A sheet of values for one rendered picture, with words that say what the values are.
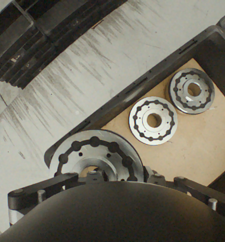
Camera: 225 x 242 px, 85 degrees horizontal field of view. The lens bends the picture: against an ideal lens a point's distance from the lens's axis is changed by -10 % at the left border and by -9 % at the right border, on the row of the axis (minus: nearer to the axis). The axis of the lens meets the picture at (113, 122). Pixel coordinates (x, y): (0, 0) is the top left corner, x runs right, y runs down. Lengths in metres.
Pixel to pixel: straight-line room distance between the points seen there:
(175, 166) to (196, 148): 0.07
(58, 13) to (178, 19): 0.83
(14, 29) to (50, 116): 0.77
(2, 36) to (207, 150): 1.23
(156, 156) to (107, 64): 0.34
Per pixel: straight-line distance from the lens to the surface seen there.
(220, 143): 0.39
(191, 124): 0.35
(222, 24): 0.34
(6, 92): 1.69
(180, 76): 0.33
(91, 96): 0.47
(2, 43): 1.16
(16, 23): 1.17
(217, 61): 0.36
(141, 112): 0.29
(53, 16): 1.21
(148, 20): 0.60
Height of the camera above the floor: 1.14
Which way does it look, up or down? 84 degrees down
